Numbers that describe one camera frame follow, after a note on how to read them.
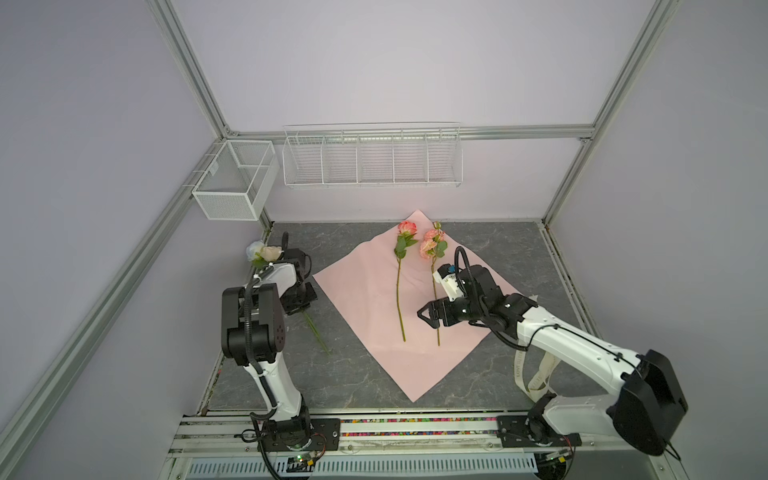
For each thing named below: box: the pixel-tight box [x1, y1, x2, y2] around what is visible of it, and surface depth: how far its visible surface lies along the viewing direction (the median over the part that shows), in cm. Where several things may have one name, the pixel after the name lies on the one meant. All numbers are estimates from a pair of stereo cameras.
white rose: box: [246, 240, 265, 262], surface depth 110 cm
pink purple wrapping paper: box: [312, 210, 499, 402], surface depth 99 cm
